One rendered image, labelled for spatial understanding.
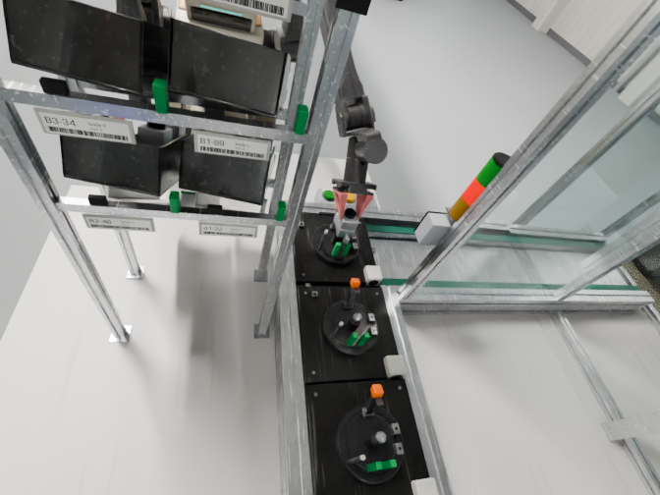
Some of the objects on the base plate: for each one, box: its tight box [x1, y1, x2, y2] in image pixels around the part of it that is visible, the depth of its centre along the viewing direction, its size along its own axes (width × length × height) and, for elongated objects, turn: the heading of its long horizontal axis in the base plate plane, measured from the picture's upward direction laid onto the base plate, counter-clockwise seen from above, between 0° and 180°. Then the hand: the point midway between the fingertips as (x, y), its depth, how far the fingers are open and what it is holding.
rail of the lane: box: [282, 199, 426, 228], centre depth 118 cm, size 6×89×11 cm, turn 86°
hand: (349, 216), depth 87 cm, fingers closed on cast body, 4 cm apart
